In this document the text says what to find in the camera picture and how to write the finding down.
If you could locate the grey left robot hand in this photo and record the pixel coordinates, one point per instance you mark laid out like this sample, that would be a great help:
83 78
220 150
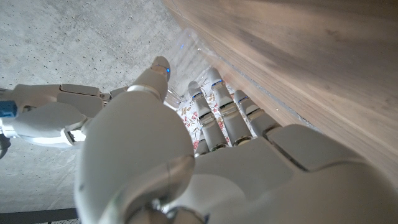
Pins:
140 149

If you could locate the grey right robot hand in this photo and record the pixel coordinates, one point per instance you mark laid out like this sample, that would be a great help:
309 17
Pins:
46 121

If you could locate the floral backdrop cloth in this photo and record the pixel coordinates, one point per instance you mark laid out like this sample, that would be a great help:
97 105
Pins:
189 115

